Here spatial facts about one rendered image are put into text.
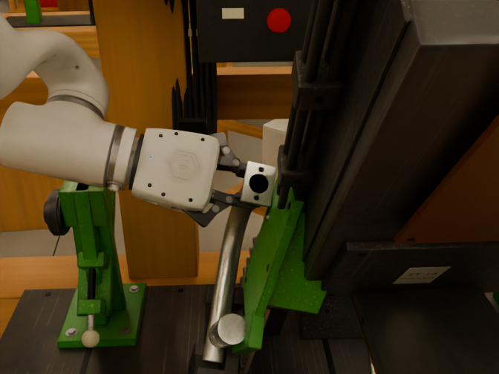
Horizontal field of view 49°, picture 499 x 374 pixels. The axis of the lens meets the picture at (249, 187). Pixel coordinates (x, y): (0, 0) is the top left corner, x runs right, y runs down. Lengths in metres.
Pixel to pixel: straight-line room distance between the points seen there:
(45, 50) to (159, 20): 0.30
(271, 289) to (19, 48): 0.38
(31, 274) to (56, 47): 0.64
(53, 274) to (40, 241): 1.80
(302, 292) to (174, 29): 0.47
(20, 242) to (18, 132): 2.34
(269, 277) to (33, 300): 0.58
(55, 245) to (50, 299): 1.84
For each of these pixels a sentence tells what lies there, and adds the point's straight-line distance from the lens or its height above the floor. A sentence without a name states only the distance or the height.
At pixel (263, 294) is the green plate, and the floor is 1.14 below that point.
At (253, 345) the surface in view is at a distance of 0.69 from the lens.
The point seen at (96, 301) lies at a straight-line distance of 0.92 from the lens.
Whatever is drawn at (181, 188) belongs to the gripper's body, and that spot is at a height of 1.24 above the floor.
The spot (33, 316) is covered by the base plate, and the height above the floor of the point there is 0.90.
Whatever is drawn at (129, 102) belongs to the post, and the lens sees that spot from 0.96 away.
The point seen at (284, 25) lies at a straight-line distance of 0.80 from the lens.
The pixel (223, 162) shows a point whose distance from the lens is 0.72.
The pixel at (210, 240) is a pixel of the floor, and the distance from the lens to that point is 2.81.
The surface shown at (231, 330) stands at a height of 1.09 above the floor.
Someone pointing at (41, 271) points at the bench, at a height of 0.88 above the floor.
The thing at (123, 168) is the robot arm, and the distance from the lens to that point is 0.68.
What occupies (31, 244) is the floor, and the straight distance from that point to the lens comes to 2.98.
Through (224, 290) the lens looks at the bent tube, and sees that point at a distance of 0.81.
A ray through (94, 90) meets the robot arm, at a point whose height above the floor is 1.34.
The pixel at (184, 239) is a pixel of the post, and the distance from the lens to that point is 1.07.
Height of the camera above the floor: 1.57
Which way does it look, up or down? 28 degrees down
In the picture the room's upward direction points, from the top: straight up
